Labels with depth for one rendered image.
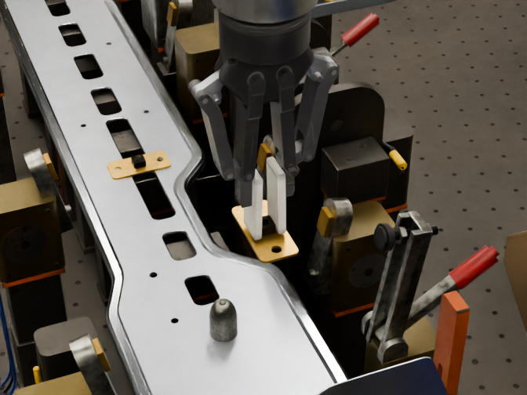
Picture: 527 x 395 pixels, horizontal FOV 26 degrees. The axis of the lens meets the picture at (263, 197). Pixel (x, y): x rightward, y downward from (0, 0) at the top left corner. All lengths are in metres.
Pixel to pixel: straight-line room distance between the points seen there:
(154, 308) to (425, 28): 1.28
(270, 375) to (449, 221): 0.76
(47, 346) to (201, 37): 0.57
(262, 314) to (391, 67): 1.09
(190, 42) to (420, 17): 0.94
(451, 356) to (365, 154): 0.36
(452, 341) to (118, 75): 0.83
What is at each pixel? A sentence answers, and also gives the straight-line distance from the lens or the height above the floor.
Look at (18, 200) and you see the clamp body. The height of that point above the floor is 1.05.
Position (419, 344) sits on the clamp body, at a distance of 1.26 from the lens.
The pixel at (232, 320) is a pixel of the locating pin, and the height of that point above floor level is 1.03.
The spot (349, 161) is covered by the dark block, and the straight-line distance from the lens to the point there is 1.38.
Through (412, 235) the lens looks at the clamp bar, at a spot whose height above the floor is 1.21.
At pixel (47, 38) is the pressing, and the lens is 1.88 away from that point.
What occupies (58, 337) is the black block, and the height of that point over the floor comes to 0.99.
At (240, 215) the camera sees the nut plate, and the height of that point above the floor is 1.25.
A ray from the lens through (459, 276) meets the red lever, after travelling 1.23.
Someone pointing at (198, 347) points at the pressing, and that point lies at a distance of 1.31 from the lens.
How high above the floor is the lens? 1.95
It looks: 39 degrees down
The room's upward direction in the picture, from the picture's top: straight up
